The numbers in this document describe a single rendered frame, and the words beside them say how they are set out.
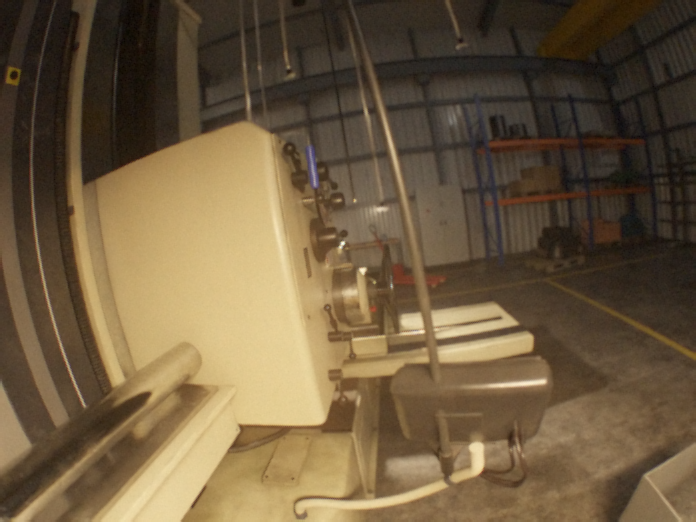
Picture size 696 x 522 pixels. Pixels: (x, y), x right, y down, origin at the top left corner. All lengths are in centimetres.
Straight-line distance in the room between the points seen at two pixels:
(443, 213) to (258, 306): 754
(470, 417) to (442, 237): 761
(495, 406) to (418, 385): 17
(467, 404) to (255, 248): 60
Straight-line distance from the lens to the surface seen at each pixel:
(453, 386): 64
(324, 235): 100
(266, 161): 78
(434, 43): 1017
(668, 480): 180
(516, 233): 949
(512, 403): 68
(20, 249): 99
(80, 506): 71
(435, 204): 814
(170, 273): 94
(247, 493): 147
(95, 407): 74
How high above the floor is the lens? 162
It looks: 8 degrees down
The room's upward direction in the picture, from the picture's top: 9 degrees counter-clockwise
